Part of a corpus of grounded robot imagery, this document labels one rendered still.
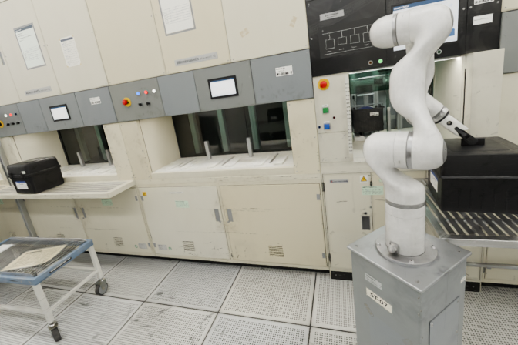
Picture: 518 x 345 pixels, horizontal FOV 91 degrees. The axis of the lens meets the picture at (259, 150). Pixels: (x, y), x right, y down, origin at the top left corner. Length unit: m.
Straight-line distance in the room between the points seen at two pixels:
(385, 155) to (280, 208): 1.08
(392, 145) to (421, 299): 0.46
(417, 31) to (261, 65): 0.93
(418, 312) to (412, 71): 0.72
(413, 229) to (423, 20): 0.64
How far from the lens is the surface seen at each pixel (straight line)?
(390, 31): 0.98
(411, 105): 0.90
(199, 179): 1.99
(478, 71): 1.66
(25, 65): 2.94
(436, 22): 0.96
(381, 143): 0.90
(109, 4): 2.25
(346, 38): 1.59
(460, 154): 1.30
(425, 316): 1.06
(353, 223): 1.84
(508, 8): 1.78
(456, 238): 1.21
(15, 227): 3.93
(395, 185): 0.93
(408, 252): 1.04
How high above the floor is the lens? 1.38
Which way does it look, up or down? 14 degrees down
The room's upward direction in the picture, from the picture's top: 8 degrees counter-clockwise
